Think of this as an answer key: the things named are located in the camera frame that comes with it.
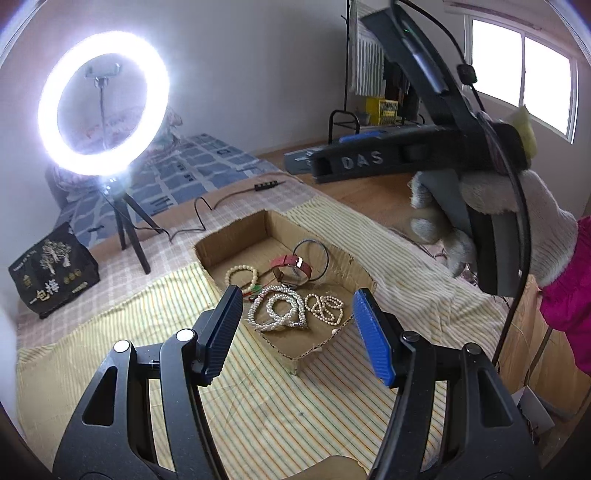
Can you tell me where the red strap watch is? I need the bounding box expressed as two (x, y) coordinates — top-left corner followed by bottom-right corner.
(270, 255), (311, 287)

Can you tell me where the black coat stand pole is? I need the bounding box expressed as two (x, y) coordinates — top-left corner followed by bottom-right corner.
(344, 0), (352, 112)

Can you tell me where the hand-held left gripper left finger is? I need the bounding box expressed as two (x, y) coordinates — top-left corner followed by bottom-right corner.
(52, 285), (244, 480)

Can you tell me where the black tube rack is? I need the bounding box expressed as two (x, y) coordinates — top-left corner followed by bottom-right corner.
(329, 110), (362, 142)

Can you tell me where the floral bedding bundle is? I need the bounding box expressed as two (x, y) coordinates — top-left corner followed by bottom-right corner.
(46, 102), (184, 204)

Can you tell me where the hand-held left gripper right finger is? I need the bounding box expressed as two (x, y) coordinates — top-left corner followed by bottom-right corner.
(352, 288), (541, 480)

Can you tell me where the white ring light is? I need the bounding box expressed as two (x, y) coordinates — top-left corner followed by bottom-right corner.
(38, 19), (171, 177)

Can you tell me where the person's right hand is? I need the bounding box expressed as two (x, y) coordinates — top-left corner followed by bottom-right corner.
(407, 168), (578, 289)

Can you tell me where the person's right forearm pink sleeve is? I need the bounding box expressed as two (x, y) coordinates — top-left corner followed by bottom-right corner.
(538, 222), (591, 370)

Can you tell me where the large pearl necklace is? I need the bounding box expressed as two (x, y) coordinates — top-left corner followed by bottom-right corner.
(247, 285), (308, 332)

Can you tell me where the cream bead bracelet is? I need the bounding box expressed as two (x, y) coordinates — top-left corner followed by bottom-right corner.
(225, 264), (258, 293)

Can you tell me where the small pearl necklace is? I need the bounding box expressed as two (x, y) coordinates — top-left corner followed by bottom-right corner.
(305, 295), (345, 329)

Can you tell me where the white box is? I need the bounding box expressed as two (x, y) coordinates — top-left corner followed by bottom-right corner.
(512, 388), (556, 435)

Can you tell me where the yellow box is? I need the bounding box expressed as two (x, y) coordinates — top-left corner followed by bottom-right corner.
(366, 97), (399, 125)

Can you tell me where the blue patterned mat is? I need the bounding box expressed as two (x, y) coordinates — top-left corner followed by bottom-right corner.
(46, 134), (265, 241)

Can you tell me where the black snack bag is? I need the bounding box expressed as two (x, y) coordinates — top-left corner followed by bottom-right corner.
(8, 222), (101, 319)

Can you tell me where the thin black bangle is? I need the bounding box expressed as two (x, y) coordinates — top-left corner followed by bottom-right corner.
(292, 239), (330, 282)

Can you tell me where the phone clamp holder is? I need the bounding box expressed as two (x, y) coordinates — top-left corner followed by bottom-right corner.
(84, 64), (122, 88)

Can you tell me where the cardboard box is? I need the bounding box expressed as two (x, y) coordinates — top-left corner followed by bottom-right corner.
(191, 209), (378, 376)

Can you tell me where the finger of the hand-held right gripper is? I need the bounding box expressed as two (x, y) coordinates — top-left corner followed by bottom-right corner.
(283, 147), (320, 176)
(337, 129), (394, 144)

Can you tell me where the striped yellow cloth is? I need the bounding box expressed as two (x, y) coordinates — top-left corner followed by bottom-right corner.
(16, 187), (509, 480)

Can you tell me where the black power cable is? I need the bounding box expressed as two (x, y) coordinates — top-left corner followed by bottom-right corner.
(168, 180), (287, 243)

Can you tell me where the window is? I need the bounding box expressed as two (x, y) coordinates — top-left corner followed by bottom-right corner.
(443, 0), (583, 145)

